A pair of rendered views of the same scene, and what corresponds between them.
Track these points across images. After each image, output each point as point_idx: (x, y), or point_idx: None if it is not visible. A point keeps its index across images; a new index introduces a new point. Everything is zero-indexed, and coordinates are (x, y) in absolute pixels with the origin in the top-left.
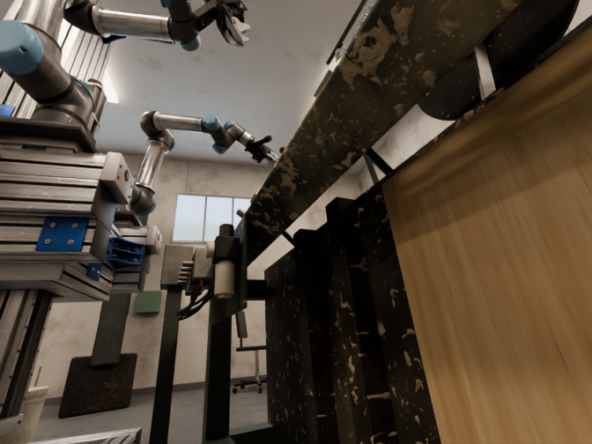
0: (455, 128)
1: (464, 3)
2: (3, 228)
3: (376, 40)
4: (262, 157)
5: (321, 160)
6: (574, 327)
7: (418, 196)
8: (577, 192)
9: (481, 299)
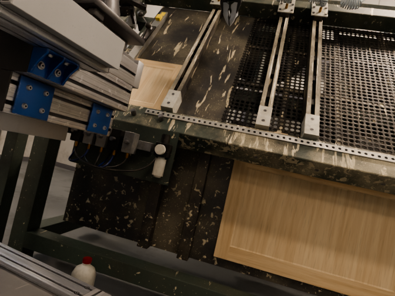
0: None
1: (308, 171)
2: (70, 106)
3: (294, 161)
4: (127, 14)
5: (247, 157)
6: (267, 222)
7: (249, 168)
8: (284, 197)
9: (251, 209)
